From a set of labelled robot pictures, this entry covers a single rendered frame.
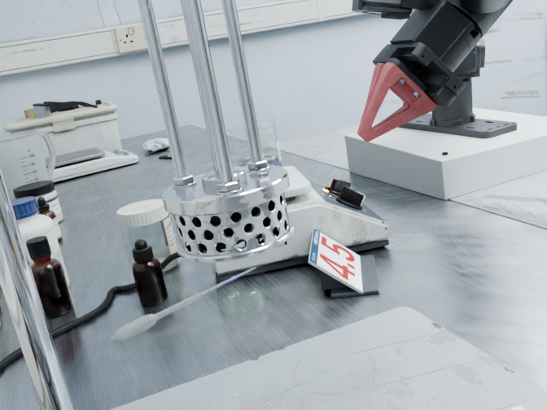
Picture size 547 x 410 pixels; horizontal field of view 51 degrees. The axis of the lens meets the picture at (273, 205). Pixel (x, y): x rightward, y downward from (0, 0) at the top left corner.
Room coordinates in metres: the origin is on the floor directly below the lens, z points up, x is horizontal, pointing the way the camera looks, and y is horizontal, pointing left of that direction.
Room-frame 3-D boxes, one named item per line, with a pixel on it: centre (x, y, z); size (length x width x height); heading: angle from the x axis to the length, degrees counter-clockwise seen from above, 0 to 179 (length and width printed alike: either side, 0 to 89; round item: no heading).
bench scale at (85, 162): (1.51, 0.47, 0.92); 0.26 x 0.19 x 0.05; 113
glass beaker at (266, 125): (0.64, 0.01, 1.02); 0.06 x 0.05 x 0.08; 109
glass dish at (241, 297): (0.52, 0.04, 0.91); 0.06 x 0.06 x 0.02
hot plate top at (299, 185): (0.65, 0.02, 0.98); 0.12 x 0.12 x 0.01; 6
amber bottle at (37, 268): (0.59, 0.25, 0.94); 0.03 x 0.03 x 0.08
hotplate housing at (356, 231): (0.65, -0.01, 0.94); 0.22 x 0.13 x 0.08; 96
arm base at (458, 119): (0.91, -0.31, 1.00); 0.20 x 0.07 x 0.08; 26
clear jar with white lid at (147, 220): (0.67, 0.15, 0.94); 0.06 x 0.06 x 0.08
